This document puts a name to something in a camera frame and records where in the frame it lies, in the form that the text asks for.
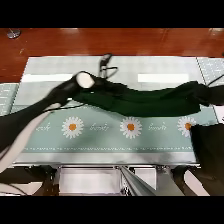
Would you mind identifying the silver frame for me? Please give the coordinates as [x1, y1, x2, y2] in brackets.
[12, 161, 202, 197]

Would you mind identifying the black cable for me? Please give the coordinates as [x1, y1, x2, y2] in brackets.
[206, 73, 224, 89]

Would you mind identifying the dark green shirt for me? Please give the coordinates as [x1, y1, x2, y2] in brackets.
[70, 79, 205, 118]

